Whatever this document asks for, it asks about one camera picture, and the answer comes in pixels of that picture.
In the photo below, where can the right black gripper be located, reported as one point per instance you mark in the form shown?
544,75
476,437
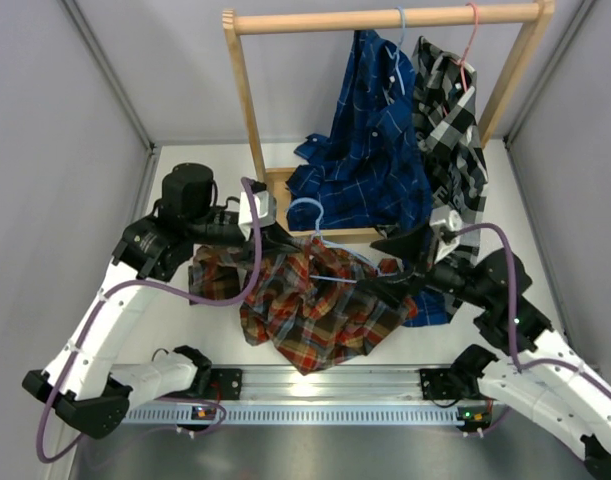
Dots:
395,290

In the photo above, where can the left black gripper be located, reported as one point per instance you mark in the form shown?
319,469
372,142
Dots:
273,240

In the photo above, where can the light blue hanger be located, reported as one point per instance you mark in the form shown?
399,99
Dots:
338,263

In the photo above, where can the red brown plaid shirt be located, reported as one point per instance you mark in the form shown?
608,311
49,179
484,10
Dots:
316,324

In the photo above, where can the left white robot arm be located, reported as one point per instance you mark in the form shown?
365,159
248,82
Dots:
83,385

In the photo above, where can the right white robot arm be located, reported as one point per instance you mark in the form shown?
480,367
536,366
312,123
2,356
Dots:
525,363

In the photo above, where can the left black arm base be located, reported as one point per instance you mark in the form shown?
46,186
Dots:
211,384

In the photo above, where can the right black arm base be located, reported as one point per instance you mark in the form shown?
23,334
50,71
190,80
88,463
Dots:
445,387

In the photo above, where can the blue plaid shirt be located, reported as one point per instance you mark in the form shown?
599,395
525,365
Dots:
368,172

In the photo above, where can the black white plaid shirt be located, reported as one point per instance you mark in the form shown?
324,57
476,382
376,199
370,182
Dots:
447,134

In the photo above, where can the blue hanger with shirt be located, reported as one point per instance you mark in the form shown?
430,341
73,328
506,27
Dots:
396,77

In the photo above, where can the wooden clothes rack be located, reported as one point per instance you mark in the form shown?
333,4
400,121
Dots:
533,17

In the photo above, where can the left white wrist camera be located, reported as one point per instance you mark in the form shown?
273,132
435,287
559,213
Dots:
266,208

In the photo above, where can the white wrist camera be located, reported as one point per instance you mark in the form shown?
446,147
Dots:
266,208
445,225

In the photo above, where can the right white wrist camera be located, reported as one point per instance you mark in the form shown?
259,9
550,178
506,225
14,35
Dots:
445,225

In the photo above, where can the aluminium mounting rail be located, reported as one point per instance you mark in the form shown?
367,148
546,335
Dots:
359,395

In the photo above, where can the pink wire hanger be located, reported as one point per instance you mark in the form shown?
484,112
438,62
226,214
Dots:
468,45

